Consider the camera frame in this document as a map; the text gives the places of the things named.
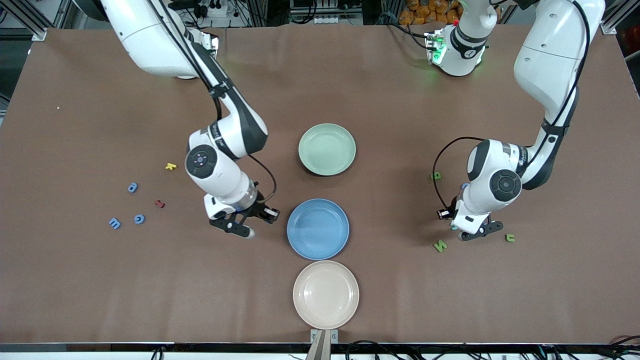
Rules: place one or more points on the pale green plate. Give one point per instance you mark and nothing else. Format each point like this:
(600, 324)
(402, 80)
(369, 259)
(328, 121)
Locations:
(327, 149)

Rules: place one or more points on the blue foam letter m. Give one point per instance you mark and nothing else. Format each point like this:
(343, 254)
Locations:
(114, 223)

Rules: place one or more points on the red foam letter r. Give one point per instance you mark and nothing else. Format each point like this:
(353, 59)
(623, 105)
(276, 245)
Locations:
(159, 204)

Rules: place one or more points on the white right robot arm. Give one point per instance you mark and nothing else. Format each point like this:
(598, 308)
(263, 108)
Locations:
(215, 175)

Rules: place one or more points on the brown paper table cover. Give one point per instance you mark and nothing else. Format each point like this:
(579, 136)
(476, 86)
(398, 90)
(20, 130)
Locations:
(100, 280)

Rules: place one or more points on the green foam letter u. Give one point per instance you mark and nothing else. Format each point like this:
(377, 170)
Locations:
(513, 238)

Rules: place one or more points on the beige plate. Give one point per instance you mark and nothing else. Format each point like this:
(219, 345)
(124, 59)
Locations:
(326, 295)

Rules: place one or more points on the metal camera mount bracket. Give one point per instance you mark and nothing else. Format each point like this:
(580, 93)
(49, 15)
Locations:
(320, 350)

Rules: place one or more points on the white power strip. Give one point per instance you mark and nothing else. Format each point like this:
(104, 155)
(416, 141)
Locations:
(330, 20)

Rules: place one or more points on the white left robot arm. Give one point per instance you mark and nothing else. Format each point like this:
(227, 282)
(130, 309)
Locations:
(550, 50)

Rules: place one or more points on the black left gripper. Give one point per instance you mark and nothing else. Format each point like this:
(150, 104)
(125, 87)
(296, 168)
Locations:
(453, 209)

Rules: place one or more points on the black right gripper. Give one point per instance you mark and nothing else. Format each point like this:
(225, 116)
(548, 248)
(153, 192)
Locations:
(258, 209)

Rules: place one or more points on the blue foam letter e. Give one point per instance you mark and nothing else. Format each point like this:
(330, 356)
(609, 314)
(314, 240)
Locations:
(135, 219)

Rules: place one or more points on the blue letter d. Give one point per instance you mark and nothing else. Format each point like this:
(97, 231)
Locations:
(132, 188)

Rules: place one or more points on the orange packets pile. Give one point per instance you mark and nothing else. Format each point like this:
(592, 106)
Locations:
(425, 12)

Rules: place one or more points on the blue plate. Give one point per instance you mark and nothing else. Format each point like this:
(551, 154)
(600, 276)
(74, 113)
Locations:
(318, 229)

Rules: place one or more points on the black plugs on power strip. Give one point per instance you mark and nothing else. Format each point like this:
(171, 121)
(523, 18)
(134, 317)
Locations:
(217, 9)

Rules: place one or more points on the aluminium frame profile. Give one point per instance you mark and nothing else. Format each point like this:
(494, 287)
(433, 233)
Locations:
(39, 34)
(609, 27)

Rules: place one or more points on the green foam letter B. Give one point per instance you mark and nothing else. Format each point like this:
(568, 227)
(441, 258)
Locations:
(438, 176)

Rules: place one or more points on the green foam letter N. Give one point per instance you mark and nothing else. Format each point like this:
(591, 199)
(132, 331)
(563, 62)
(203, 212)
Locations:
(440, 246)

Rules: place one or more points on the yellow foam letter k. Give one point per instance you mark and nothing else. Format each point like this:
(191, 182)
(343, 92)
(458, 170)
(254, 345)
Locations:
(171, 166)

